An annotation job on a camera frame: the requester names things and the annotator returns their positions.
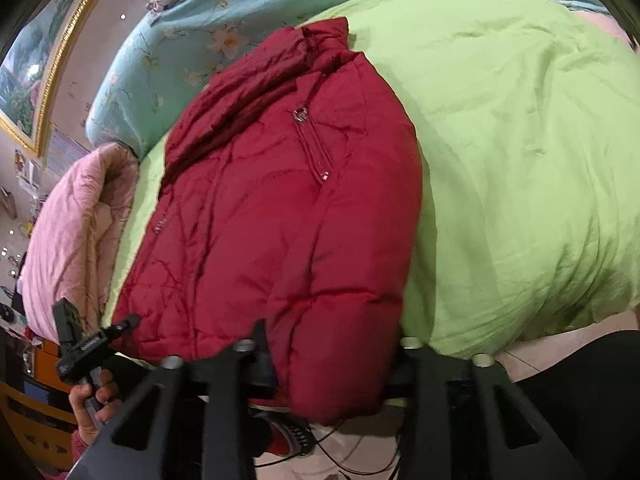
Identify red puffer jacket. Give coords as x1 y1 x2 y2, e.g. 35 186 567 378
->
114 18 422 424

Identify person's left hand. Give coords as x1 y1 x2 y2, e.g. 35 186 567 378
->
68 370 122 445

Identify orange yellow storage box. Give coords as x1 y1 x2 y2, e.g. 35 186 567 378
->
1 332 76 474

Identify pink quilted blanket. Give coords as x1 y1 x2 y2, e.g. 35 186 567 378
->
18 142 139 342

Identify gold framed landscape painting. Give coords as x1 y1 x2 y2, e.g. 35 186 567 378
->
1 0 98 157

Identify teal floral duvet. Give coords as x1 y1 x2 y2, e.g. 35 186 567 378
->
86 0 622 160

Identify lime green bed sheet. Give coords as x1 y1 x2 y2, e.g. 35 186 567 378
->
102 0 640 361

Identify black cables on floor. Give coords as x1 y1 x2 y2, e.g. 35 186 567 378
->
254 408 402 478

